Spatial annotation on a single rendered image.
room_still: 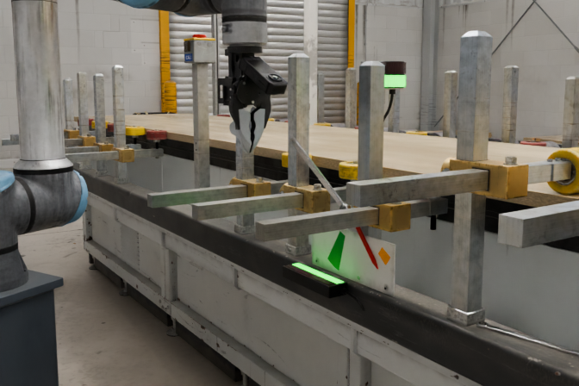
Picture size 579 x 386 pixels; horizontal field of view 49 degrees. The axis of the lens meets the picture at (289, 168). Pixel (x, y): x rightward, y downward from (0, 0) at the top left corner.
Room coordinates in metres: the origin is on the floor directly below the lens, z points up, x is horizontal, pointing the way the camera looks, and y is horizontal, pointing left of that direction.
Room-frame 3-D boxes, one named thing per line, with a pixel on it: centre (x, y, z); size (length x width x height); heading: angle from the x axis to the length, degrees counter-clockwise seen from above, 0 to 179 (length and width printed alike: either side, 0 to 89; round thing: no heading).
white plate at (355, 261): (1.24, -0.12, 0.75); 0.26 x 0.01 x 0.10; 33
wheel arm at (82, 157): (2.41, 0.69, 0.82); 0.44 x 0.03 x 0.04; 123
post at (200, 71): (1.86, 0.26, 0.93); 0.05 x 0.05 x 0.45; 33
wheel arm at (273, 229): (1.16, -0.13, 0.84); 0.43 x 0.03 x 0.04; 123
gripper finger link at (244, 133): (1.29, 0.10, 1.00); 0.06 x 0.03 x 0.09; 35
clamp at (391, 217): (1.21, -0.17, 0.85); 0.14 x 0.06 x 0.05; 33
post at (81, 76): (2.90, 0.94, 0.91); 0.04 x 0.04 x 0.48; 33
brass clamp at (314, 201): (1.42, -0.03, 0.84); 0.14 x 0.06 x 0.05; 33
